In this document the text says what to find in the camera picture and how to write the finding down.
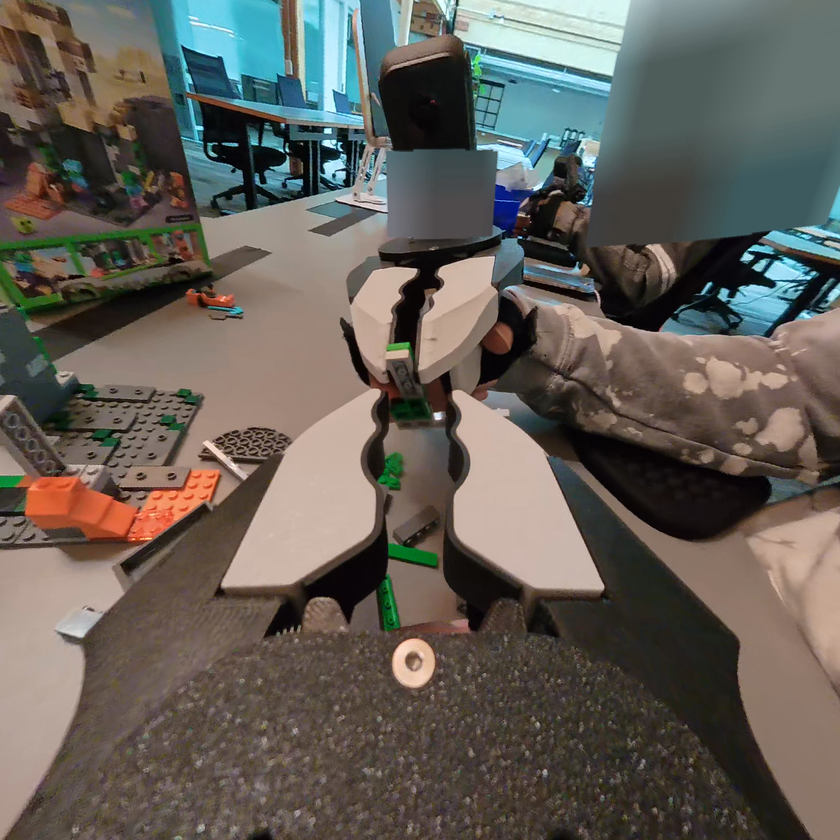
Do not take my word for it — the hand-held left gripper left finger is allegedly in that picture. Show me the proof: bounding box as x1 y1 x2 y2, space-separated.
220 390 389 605

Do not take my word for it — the person's right hand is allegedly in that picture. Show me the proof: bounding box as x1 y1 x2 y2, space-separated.
476 289 543 392

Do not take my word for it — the thin light grey lego plate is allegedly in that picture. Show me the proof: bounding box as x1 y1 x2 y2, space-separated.
200 440 248 480

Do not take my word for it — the lego set box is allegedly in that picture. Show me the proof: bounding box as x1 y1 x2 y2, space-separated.
0 0 211 313

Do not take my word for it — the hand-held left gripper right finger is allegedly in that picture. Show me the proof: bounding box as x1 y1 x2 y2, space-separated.
444 390 607 607

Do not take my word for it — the black office chair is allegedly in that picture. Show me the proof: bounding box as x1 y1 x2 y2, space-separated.
269 73 345 185
182 46 287 211

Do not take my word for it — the grey lego baseplate build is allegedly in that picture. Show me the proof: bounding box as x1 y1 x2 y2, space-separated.
0 309 204 552

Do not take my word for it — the blue storage bin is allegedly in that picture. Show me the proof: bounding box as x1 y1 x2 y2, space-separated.
493 184 526 235

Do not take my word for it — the orange lego plate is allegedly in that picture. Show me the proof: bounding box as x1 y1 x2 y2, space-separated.
125 469 221 542

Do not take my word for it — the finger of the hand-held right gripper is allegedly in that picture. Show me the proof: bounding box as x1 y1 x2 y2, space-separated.
418 258 504 395
348 266 427 392

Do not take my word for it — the person's right forearm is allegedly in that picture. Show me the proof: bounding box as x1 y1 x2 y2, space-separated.
506 243 840 484

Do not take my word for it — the dark grey lego window frame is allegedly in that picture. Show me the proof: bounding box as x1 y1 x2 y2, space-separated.
112 499 217 592

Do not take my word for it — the dark grey half-round lego plate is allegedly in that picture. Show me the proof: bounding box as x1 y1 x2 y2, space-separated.
213 427 294 463

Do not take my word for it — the orange lego slope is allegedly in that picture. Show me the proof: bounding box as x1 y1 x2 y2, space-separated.
24 476 139 542

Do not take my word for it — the grey lego brick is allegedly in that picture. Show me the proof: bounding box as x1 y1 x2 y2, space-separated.
56 607 109 641

